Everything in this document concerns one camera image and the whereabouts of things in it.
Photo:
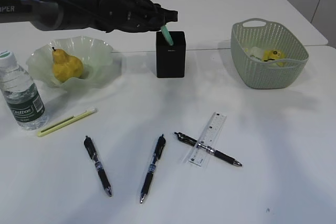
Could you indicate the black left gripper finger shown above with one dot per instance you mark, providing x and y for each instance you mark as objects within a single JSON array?
[
  {"x": 149, "y": 27},
  {"x": 162, "y": 16}
]

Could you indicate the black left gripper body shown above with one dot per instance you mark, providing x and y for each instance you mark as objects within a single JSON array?
[{"x": 124, "y": 15}]

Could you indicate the teal white utility knife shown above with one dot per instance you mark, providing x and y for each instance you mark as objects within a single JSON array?
[{"x": 166, "y": 34}]

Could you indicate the yellow pear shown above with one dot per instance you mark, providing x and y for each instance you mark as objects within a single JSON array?
[{"x": 65, "y": 66}]

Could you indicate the yellow white waste paper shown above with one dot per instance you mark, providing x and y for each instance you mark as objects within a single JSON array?
[{"x": 263, "y": 55}]

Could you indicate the yellow-green utility knife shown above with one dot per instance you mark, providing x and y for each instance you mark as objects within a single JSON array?
[{"x": 54, "y": 127}]

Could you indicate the clear plastic water bottle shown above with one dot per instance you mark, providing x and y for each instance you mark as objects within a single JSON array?
[{"x": 21, "y": 94}]

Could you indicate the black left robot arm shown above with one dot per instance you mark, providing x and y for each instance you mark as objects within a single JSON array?
[{"x": 51, "y": 15}]

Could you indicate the black square pen holder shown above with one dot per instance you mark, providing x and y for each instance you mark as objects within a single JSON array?
[{"x": 170, "y": 60}]

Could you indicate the pale green wavy glass plate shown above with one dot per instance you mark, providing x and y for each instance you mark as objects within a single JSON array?
[{"x": 100, "y": 65}]

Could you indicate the green woven plastic basket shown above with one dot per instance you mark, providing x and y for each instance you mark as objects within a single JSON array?
[{"x": 267, "y": 35}]

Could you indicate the blue black gel pen middle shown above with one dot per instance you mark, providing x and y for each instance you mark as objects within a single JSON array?
[{"x": 152, "y": 167}]

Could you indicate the clear plastic ruler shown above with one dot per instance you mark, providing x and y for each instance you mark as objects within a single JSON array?
[{"x": 209, "y": 136}]

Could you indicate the black gel pen left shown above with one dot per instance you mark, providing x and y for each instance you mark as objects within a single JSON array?
[{"x": 89, "y": 145}]

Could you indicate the black gel pen on ruler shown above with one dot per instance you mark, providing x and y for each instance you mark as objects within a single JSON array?
[{"x": 190, "y": 141}]

